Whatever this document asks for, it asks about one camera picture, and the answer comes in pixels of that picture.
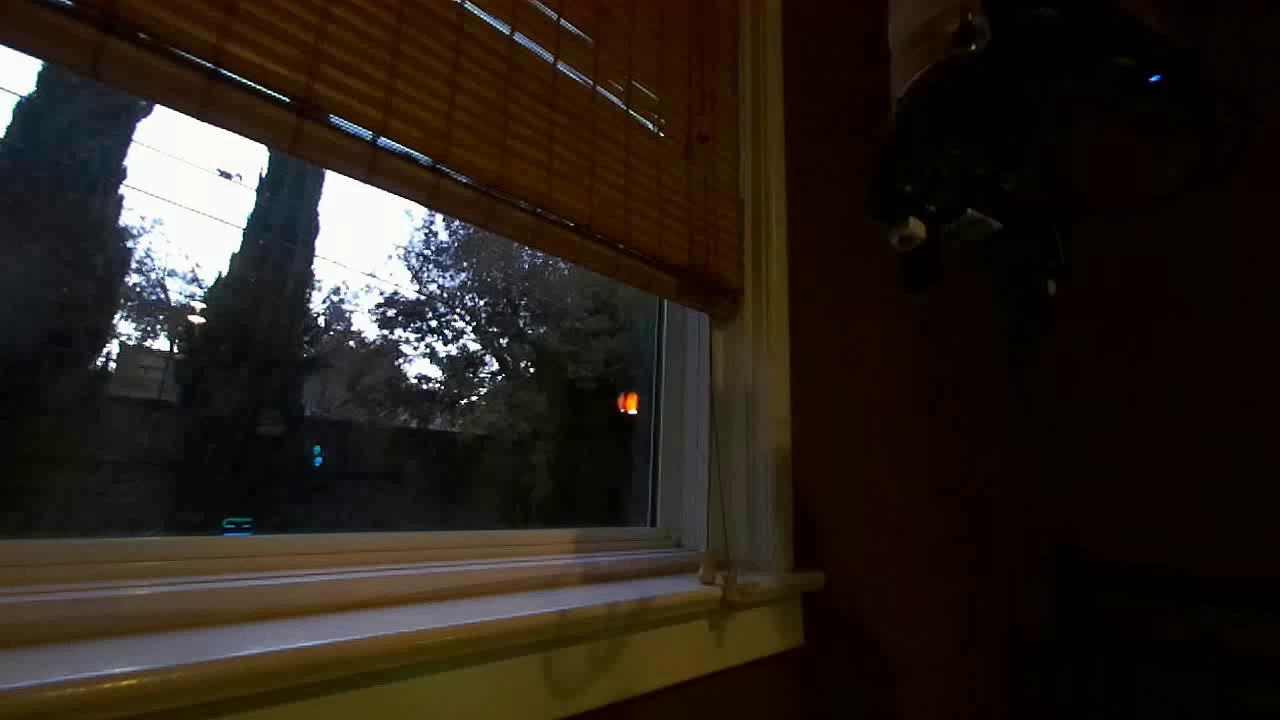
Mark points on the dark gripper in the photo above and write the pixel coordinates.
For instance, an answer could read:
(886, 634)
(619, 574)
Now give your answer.
(1015, 117)

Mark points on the brown bamboo window blind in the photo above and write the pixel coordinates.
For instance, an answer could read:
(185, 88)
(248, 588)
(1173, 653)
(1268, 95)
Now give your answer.
(594, 130)

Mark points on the white window frame with sill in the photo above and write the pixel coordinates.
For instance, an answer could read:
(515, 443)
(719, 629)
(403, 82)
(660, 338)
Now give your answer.
(292, 443)

